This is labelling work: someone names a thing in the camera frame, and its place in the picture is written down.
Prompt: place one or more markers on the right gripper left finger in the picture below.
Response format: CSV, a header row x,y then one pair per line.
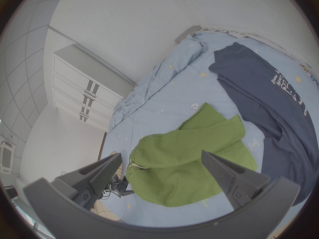
x,y
99,173

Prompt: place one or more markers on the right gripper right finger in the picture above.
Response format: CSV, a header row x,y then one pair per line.
x,y
224,175

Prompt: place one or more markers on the green shorts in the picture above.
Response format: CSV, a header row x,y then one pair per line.
x,y
174,146

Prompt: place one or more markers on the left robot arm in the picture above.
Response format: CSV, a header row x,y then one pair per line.
x,y
122,185

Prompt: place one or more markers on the round woven basket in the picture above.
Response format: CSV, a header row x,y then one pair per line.
x,y
120,169

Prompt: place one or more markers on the bed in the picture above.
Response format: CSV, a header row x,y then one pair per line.
x,y
199,88

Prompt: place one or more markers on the dark blue T-shirt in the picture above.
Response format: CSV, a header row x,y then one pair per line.
x,y
261,96

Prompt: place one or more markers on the white wardrobe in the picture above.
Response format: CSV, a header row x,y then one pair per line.
x,y
74,83

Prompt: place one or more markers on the white ceiling air vent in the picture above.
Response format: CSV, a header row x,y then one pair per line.
x,y
7,155

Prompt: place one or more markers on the pale blue quilt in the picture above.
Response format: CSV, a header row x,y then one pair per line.
x,y
159,76

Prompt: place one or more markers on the grey bedside table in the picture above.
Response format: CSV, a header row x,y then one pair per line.
x,y
185,35

